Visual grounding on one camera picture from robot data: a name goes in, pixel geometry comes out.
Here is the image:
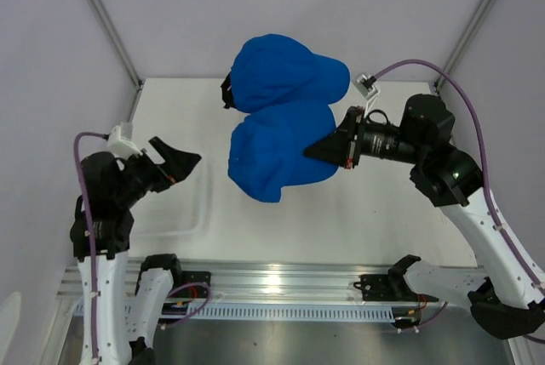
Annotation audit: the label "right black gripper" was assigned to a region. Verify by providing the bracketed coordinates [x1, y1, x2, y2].
[303, 106, 425, 171]

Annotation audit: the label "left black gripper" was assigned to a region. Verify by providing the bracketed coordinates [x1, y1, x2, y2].
[114, 135, 200, 206]

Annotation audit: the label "blue baseball cap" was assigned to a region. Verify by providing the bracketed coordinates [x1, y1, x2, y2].
[227, 100, 338, 203]
[221, 34, 350, 113]

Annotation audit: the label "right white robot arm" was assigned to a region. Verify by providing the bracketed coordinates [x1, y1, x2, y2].
[304, 94, 544, 339]

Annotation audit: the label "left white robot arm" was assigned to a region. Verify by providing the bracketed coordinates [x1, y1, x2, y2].
[70, 134, 201, 364]

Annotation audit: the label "white plastic basket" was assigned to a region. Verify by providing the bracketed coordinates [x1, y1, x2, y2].
[131, 157, 211, 238]

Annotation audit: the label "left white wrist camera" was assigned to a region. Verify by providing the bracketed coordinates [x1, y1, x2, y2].
[106, 122, 142, 160]

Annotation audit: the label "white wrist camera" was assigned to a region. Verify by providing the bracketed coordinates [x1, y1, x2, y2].
[352, 73, 380, 113]
[106, 122, 142, 160]

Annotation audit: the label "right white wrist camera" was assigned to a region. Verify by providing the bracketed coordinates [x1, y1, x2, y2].
[352, 73, 380, 113]

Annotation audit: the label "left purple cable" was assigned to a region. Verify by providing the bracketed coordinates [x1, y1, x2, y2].
[73, 131, 212, 362]

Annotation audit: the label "purple cable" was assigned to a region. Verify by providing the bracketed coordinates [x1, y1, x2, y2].
[73, 131, 212, 362]
[365, 58, 545, 345]

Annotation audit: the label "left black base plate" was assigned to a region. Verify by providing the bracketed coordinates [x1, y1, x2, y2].
[169, 271, 212, 299]

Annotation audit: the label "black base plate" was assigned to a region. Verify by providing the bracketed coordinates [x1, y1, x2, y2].
[169, 271, 212, 299]
[353, 274, 424, 303]

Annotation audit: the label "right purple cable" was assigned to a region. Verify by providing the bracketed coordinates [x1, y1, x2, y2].
[365, 58, 545, 345]

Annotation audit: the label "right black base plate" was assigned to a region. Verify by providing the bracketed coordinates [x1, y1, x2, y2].
[353, 274, 424, 303]

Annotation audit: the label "white slotted cable duct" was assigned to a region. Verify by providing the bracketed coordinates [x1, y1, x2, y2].
[194, 302, 395, 323]

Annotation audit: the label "left aluminium frame post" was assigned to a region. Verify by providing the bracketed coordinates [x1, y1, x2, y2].
[87, 0, 142, 91]

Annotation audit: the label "aluminium frame post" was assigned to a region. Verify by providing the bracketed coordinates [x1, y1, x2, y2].
[87, 0, 142, 91]
[443, 0, 497, 76]

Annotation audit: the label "right aluminium frame post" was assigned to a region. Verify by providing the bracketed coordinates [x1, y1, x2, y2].
[443, 0, 497, 76]

